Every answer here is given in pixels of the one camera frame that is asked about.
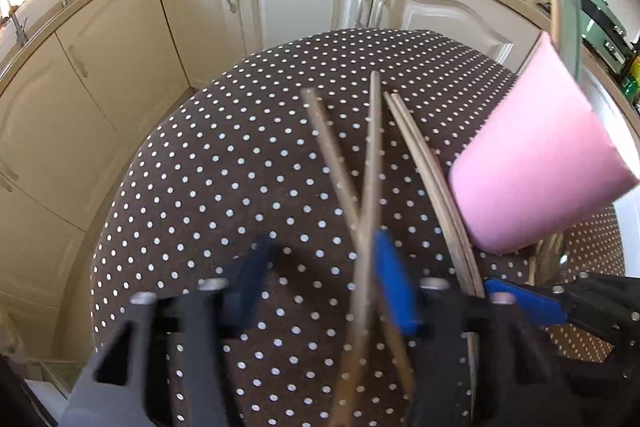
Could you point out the pink cup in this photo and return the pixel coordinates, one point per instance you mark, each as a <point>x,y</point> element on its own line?
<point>530,157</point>

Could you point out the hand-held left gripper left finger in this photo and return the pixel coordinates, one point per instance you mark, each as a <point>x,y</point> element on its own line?
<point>250,287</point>

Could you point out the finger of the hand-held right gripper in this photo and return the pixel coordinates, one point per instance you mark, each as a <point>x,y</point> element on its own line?
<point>525,302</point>

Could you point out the yellow green bottle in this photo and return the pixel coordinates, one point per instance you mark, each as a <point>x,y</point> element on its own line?
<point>632,79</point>

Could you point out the metal faucet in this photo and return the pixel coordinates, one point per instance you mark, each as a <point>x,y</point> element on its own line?
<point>17,24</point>

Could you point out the pale green rice paddle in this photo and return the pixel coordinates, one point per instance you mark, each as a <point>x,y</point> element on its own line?
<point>567,7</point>

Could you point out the green countertop appliance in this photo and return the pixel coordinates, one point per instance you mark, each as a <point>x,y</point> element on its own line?
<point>602,27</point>

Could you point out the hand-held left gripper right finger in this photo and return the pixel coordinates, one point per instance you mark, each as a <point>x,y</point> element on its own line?
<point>395,282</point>

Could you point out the brown polka dot tablecloth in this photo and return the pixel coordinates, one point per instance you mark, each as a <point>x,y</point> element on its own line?
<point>225,157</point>

